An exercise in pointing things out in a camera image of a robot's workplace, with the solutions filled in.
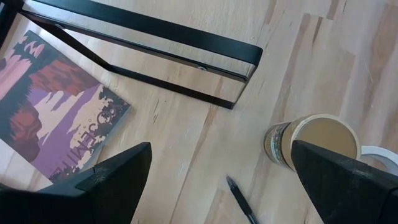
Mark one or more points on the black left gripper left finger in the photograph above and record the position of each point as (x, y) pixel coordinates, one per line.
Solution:
(77, 202)

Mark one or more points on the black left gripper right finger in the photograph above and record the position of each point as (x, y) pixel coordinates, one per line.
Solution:
(351, 193)

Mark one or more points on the white tape roll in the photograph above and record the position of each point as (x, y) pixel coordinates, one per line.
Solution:
(382, 152)

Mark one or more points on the black pen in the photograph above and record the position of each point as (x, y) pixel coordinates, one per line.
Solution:
(241, 199)

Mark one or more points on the purple Yosemite book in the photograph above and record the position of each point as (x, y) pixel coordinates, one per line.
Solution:
(56, 118)

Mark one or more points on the wooden shelf with black frame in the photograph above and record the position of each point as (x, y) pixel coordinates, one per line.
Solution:
(186, 34)

